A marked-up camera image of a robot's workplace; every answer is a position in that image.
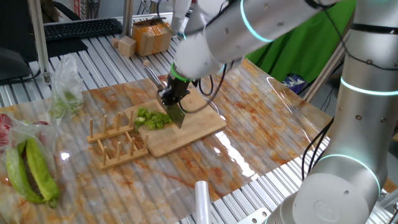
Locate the pale green pepper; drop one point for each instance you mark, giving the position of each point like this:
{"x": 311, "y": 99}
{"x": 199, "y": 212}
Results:
{"x": 73, "y": 105}

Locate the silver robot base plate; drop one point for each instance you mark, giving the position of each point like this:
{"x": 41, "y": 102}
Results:
{"x": 253, "y": 217}

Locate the tiny wooden block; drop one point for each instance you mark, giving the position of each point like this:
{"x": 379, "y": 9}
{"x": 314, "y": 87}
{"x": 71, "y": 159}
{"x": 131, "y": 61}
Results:
{"x": 146, "y": 63}

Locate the green pepper with curled stem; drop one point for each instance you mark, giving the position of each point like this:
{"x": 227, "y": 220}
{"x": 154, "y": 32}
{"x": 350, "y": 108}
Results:
{"x": 40, "y": 171}

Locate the black keyboard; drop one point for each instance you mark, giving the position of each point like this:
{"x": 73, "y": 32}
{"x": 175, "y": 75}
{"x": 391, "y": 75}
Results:
{"x": 81, "y": 28}

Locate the wooden peg rack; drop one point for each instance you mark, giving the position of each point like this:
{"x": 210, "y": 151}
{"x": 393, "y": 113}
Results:
{"x": 105, "y": 134}

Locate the small wooden cube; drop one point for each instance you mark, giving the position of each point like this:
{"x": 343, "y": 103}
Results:
{"x": 115, "y": 42}

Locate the green pepper inside bag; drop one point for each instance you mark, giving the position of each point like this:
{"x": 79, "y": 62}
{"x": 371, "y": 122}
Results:
{"x": 17, "y": 174}

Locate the taped cardboard box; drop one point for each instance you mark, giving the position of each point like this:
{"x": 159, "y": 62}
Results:
{"x": 150, "y": 34}

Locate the slanted aluminium pole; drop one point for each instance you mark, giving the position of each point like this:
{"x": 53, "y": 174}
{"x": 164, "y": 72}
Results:
{"x": 323, "y": 77}

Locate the white plastic bag roll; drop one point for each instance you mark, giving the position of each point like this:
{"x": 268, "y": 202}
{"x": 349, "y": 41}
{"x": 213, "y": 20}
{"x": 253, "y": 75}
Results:
{"x": 202, "y": 202}

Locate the red pepper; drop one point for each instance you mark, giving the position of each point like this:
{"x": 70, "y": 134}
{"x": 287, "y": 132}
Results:
{"x": 4, "y": 130}
{"x": 42, "y": 133}

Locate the cut chili slice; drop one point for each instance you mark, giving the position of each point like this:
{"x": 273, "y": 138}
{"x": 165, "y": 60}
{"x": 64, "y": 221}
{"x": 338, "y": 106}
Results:
{"x": 169, "y": 119}
{"x": 142, "y": 111}
{"x": 158, "y": 117}
{"x": 159, "y": 125}
{"x": 150, "y": 124}
{"x": 164, "y": 118}
{"x": 149, "y": 114}
{"x": 140, "y": 119}

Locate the aluminium frame post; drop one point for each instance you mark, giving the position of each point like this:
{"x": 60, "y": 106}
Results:
{"x": 127, "y": 15}
{"x": 38, "y": 37}

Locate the crumpled clear plastic bag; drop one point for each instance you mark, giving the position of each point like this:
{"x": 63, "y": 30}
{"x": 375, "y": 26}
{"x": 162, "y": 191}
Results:
{"x": 66, "y": 77}

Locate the black desktop monitor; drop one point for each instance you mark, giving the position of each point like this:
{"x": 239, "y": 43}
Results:
{"x": 12, "y": 28}

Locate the marbled plastic table sheet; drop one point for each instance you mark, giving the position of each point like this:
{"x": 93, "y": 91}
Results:
{"x": 264, "y": 124}

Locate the steel kitchen knife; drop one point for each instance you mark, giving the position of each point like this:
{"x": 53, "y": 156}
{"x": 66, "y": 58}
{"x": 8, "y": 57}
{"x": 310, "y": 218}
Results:
{"x": 178, "y": 118}

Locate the large wooden cube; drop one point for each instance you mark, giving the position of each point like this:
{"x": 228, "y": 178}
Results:
{"x": 127, "y": 46}

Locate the green cloth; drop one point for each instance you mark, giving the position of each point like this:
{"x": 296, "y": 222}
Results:
{"x": 304, "y": 53}

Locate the wooden cutting board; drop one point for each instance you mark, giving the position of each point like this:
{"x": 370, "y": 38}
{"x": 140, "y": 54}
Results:
{"x": 192, "y": 137}

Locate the red and white sign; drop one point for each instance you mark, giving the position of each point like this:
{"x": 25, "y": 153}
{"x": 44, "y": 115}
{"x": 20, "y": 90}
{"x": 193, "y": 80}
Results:
{"x": 76, "y": 7}

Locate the black desk mat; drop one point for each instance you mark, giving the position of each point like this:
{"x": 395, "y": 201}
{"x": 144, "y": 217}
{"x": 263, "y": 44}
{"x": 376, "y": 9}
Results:
{"x": 66, "y": 46}

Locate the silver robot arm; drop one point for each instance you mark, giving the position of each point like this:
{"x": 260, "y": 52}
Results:
{"x": 342, "y": 199}

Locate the cut chili stem piece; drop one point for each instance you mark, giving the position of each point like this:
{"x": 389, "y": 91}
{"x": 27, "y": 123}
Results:
{"x": 137, "y": 127}

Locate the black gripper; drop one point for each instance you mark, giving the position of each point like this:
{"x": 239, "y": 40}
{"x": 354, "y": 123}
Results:
{"x": 178, "y": 88}

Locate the blue patterned bag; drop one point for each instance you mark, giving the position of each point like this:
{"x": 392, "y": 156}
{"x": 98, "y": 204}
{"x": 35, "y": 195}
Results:
{"x": 293, "y": 83}

